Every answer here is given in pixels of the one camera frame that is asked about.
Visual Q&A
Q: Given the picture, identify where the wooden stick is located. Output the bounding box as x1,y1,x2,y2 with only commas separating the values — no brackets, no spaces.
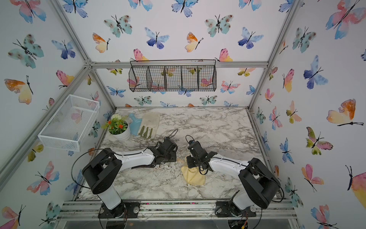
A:
176,158,186,165

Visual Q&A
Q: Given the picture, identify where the white mesh wall basket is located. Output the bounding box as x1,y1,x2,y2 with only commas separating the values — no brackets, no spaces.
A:
38,94,100,152

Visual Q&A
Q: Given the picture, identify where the beige green garden glove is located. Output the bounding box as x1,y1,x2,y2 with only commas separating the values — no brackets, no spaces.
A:
138,113,160,139

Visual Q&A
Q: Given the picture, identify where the white pot with flowers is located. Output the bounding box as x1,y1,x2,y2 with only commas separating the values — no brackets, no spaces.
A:
102,114,131,142

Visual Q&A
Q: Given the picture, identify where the aluminium front rail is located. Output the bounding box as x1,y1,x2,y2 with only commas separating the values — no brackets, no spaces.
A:
57,199,297,221

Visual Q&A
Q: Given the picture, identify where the black wire wall basket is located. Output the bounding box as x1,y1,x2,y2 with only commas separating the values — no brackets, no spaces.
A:
128,59,217,92

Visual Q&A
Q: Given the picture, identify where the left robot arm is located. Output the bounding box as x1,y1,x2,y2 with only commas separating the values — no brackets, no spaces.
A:
82,137,178,211

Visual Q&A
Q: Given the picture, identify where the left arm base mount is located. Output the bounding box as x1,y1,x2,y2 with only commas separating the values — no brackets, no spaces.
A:
98,201,140,219

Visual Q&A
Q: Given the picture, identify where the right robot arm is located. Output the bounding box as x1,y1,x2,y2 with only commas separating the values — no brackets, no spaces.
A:
187,140,281,210

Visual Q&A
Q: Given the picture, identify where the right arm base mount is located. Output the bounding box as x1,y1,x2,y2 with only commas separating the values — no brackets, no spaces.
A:
214,201,256,218

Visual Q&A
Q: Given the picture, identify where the light blue scoop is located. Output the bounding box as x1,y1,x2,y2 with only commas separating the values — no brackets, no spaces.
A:
128,113,142,136

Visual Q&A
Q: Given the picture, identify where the yellow cloth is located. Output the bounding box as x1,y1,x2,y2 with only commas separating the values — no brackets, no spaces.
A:
181,166,205,186

